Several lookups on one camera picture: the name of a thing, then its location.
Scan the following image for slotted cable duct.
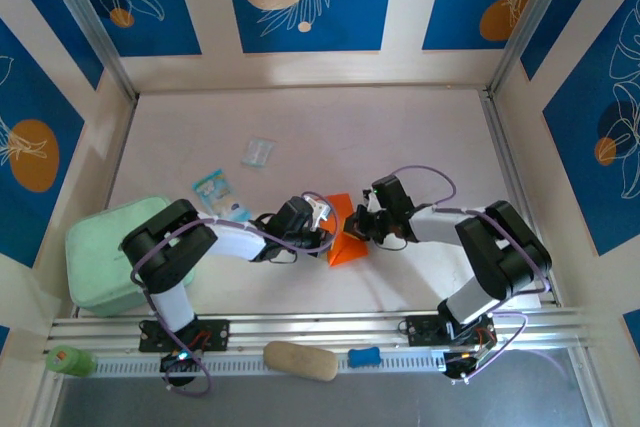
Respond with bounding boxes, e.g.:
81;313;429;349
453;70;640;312
92;349;446;379

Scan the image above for orange paper sheet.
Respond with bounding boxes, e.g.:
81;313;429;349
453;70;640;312
324;193;372;268

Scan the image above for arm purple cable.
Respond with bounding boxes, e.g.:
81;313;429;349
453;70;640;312
130;190;342;396
394;164;554;384

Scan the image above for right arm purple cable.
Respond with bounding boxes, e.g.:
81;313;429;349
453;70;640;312
394;164;554;384

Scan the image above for clear zip bag teal dots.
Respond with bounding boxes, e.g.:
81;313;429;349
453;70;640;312
240;136;277;169

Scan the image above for green bottle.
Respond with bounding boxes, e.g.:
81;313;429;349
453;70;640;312
45;345;97;377

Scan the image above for left wrist camera white housing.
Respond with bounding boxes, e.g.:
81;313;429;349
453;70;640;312
303;195;334;234

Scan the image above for blue bone-shaped sponge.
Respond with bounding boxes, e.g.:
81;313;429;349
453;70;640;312
347;346;382;369

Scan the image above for aluminium side rail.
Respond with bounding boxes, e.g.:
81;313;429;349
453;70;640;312
99;96;140;213
480;91;559;308

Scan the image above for aluminium frame post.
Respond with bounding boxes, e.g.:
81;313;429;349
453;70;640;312
487;0;576;98
34;0;140;102

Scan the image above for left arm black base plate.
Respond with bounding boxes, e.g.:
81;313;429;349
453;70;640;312
138;319;231;353

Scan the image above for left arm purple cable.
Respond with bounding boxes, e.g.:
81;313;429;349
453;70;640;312
130;190;342;396

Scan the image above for blue cotton swab packet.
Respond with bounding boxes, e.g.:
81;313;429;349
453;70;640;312
192;169;251;222

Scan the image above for mint green lidded box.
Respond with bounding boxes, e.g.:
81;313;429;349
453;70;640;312
64;196;197;318

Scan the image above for beige oblong case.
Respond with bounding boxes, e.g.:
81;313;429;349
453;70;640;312
263;340;340;382

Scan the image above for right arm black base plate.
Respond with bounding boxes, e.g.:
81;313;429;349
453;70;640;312
405;314;496;348

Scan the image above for aluminium front rail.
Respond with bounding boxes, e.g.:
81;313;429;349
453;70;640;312
47;311;594;351

